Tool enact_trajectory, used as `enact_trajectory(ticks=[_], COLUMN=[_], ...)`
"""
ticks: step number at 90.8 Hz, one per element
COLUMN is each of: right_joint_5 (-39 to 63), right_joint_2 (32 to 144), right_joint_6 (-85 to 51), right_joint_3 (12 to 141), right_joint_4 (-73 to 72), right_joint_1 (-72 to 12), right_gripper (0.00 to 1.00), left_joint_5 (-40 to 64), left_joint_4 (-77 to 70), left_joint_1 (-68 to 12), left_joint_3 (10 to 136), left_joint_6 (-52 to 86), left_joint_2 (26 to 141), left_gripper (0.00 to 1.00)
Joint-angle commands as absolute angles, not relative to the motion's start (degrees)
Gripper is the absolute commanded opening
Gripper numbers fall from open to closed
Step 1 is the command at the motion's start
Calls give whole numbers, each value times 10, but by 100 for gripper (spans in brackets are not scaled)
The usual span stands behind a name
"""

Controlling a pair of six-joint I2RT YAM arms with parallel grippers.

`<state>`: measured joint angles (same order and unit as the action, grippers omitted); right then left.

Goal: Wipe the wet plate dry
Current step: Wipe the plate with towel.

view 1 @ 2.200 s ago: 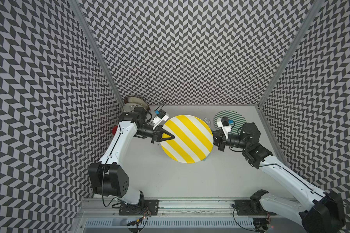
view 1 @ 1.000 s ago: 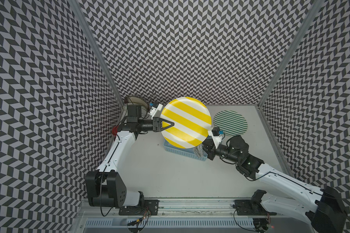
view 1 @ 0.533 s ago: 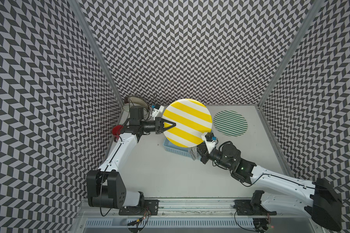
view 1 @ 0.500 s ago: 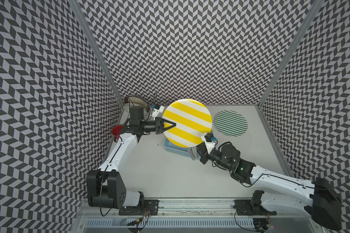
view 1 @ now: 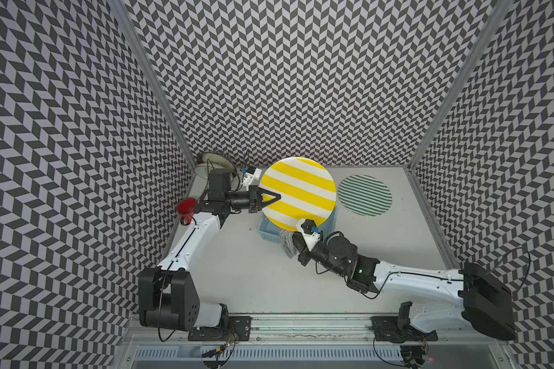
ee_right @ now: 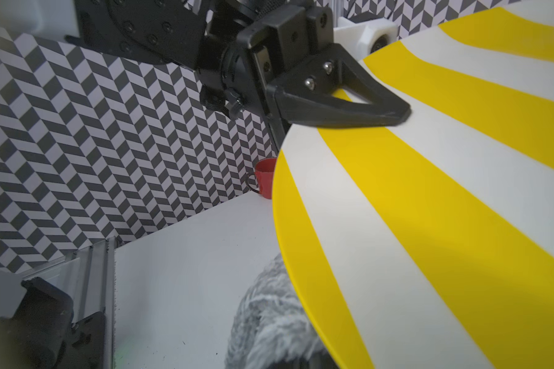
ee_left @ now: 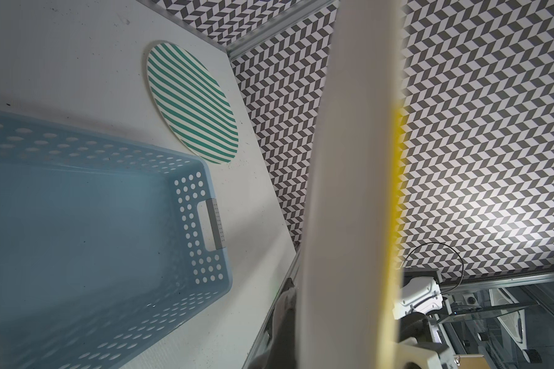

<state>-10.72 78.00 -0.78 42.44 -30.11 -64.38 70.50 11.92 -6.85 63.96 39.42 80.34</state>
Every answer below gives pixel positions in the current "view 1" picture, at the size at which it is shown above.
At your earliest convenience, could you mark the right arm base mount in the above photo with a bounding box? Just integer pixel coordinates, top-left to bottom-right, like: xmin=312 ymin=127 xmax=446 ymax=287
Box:
xmin=370 ymin=316 xmax=439 ymax=344

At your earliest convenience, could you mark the green striped plate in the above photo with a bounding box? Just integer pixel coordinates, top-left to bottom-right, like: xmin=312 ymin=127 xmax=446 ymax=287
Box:
xmin=337 ymin=175 xmax=393 ymax=217

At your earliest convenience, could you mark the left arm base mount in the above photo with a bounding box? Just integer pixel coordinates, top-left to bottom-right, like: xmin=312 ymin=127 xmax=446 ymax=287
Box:
xmin=188 ymin=315 xmax=252 ymax=342

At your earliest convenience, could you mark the red cup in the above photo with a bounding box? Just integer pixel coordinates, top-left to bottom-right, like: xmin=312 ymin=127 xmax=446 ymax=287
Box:
xmin=176 ymin=198 xmax=198 ymax=226

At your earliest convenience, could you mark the light blue plastic basket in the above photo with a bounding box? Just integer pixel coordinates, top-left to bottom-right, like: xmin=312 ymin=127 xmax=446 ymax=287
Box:
xmin=258 ymin=208 xmax=337 ymax=244

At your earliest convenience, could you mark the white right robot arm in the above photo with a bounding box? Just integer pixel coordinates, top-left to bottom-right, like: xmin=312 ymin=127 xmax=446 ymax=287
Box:
xmin=292 ymin=232 xmax=516 ymax=341

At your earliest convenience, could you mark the aluminium front rail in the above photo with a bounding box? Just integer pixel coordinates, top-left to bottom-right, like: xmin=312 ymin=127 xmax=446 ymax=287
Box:
xmin=120 ymin=313 xmax=509 ymax=347

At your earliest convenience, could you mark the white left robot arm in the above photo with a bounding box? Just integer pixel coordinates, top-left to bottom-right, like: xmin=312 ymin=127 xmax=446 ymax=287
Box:
xmin=138 ymin=167 xmax=281 ymax=331

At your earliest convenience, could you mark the grey striped cloth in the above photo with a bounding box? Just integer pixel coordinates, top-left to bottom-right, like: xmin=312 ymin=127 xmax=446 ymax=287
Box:
xmin=279 ymin=229 xmax=298 ymax=258

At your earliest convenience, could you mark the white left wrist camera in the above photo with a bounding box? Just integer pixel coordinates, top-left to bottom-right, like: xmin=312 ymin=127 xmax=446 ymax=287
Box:
xmin=242 ymin=167 xmax=263 ymax=188

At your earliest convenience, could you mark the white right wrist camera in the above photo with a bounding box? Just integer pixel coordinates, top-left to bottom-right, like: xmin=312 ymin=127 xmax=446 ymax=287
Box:
xmin=296 ymin=218 xmax=323 ymax=252

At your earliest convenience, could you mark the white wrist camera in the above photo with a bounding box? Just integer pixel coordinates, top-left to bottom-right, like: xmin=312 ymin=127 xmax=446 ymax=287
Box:
xmin=296 ymin=218 xmax=323 ymax=252
xmin=242 ymin=167 xmax=263 ymax=188

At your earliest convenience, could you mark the yellow striped plate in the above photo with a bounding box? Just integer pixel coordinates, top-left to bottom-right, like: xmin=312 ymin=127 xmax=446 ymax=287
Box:
xmin=259 ymin=157 xmax=337 ymax=232

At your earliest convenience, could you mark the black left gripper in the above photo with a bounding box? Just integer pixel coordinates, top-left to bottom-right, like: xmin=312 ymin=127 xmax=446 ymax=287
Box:
xmin=225 ymin=185 xmax=280 ymax=213

